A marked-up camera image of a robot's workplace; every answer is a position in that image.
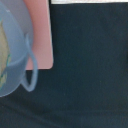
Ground grey toy pot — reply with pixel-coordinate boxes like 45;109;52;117
0;0;38;97

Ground beige woven placemat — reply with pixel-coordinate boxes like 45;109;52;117
51;0;128;4

